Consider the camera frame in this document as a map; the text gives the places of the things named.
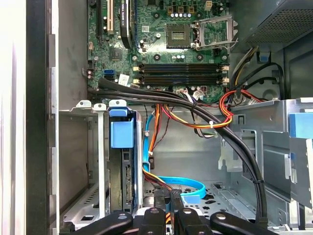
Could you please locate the blue data wire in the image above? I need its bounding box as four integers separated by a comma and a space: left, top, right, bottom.
142, 107, 206, 204

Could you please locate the silver disk bay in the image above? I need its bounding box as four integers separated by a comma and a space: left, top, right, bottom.
58, 99, 145, 231

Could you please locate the grey power supply unit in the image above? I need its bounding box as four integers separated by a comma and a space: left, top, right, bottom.
229, 0, 313, 52

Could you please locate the yellow black power wire bundle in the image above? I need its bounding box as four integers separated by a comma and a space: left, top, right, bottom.
228, 46, 260, 98

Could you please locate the red orange yellow wire loom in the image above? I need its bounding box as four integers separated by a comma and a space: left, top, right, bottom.
160, 89, 268, 130

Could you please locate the CPU socket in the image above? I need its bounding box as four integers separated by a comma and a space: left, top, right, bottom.
166, 23, 192, 49

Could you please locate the black braided sleeve cable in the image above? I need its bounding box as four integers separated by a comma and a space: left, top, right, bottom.
97, 77, 268, 224

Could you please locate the black smooth cable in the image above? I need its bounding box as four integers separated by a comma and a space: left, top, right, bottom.
87, 88, 268, 224

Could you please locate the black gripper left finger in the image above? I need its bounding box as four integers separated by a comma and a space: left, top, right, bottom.
70, 188, 170, 235

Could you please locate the green motherboard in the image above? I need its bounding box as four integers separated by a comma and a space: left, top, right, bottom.
87, 0, 232, 105

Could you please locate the black RAM slot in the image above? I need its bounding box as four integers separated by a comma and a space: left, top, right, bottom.
133, 63, 230, 70
133, 80, 230, 87
133, 68, 230, 74
133, 74, 230, 81

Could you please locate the silver drive cage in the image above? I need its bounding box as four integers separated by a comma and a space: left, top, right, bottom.
229, 97, 313, 221

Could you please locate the orange yellow disk power wire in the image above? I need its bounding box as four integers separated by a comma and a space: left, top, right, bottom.
142, 104, 173, 226

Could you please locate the white service tag label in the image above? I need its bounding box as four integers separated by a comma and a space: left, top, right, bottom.
118, 74, 131, 86

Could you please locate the black graphics card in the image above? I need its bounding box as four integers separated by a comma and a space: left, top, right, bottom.
119, 0, 134, 50

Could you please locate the black expansion slot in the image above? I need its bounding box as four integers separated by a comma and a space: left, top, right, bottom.
96, 0, 103, 42

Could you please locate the beige expansion slot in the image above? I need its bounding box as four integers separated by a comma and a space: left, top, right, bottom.
106, 0, 115, 35

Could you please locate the silver socket cover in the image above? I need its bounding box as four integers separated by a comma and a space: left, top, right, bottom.
193, 14, 240, 51

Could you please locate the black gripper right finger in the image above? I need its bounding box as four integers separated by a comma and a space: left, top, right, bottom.
170, 189, 279, 235

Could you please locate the hard disk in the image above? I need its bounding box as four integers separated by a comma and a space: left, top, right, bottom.
108, 107, 138, 214

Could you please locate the blue plastic drive latch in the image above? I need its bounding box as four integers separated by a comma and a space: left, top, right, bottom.
283, 112, 313, 184

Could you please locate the black open PC case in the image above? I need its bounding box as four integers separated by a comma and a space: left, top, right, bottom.
24, 0, 313, 235

